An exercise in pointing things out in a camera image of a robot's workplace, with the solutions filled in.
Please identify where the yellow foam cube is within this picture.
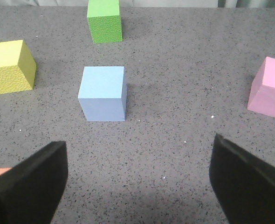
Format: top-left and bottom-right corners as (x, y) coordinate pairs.
(0, 40), (37, 94)

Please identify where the green foam cube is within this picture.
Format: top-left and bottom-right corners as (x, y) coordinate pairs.
(87, 0), (123, 43)

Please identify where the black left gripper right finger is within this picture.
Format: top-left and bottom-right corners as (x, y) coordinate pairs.
(209, 134), (275, 224)

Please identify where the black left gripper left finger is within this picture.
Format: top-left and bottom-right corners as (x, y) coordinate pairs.
(0, 141), (68, 224)

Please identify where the pink foam cube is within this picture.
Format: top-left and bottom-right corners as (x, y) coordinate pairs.
(247, 56), (275, 118)

